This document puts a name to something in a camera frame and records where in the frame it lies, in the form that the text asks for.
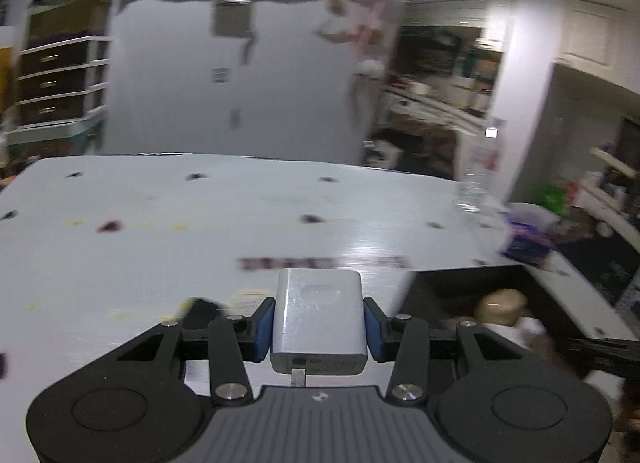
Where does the white drawer cabinet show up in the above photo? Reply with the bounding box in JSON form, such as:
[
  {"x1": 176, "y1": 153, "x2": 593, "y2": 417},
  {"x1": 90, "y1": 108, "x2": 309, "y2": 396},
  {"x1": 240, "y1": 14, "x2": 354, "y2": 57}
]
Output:
[{"x1": 14, "y1": 34, "x2": 112, "y2": 131}]

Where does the beige oval case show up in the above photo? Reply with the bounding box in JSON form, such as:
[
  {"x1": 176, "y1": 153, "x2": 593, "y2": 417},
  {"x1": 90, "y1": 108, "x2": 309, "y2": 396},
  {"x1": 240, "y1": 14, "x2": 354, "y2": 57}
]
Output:
[{"x1": 472, "y1": 288, "x2": 531, "y2": 326}]

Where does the glass fish tank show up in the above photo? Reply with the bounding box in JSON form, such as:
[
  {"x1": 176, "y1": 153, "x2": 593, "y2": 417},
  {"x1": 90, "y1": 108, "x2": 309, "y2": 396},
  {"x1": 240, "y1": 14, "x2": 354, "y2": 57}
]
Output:
[{"x1": 26, "y1": 0, "x2": 117, "y2": 50}]

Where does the black cardboard box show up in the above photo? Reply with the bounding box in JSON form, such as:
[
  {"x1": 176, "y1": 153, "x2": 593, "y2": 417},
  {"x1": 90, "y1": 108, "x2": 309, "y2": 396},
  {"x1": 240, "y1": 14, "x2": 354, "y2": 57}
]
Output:
[{"x1": 387, "y1": 265, "x2": 618, "y2": 379}]

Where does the sheep plush toy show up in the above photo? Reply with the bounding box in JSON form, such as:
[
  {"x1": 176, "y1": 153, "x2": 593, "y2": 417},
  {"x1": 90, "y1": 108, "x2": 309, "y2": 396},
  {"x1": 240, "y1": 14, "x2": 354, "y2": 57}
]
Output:
[{"x1": 356, "y1": 57, "x2": 385, "y2": 80}]

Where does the green plastic bag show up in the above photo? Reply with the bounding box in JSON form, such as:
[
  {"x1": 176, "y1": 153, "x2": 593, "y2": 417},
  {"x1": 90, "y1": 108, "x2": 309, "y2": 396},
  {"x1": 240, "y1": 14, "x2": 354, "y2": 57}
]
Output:
[{"x1": 532, "y1": 184, "x2": 570, "y2": 220}]

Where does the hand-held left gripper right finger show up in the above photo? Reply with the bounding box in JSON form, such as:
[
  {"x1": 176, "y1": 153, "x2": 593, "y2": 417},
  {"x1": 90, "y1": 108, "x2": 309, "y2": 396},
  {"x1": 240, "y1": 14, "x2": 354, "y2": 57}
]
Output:
[{"x1": 363, "y1": 297, "x2": 527, "y2": 402}]

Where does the black power adapter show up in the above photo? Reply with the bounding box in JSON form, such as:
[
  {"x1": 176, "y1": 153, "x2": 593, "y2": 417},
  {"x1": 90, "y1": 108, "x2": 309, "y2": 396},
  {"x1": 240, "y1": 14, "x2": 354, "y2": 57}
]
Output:
[{"x1": 182, "y1": 297, "x2": 223, "y2": 331}]

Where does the clear plastic water bottle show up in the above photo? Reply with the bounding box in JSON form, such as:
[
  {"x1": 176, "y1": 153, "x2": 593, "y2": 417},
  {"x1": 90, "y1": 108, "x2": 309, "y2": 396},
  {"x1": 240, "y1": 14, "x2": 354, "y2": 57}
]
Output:
[{"x1": 456, "y1": 127, "x2": 502, "y2": 216}]

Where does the white power adapter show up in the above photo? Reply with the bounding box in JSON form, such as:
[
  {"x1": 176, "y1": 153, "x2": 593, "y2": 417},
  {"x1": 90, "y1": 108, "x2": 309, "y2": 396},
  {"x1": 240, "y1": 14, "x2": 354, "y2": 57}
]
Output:
[
  {"x1": 270, "y1": 268, "x2": 370, "y2": 388},
  {"x1": 507, "y1": 315, "x2": 548, "y2": 351}
]

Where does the white hanging bag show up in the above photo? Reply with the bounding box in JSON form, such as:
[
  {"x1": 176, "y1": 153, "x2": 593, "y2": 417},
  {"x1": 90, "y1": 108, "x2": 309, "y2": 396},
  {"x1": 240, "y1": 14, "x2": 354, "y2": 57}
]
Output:
[{"x1": 315, "y1": 0, "x2": 388, "y2": 46}]

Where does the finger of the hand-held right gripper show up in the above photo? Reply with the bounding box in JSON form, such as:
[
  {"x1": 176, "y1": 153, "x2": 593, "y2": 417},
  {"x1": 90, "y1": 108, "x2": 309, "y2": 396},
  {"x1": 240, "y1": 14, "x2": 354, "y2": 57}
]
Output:
[{"x1": 569, "y1": 337, "x2": 640, "y2": 380}]

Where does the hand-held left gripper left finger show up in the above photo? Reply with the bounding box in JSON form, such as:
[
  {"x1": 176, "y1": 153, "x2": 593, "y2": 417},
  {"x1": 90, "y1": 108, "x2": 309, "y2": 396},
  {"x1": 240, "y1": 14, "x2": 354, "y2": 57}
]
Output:
[{"x1": 115, "y1": 297, "x2": 276, "y2": 402}]

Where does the purple and white packet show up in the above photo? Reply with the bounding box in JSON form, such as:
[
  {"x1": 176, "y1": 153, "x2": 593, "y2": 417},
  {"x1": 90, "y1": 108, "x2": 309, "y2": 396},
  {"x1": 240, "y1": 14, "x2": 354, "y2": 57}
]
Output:
[{"x1": 502, "y1": 205, "x2": 558, "y2": 265}]

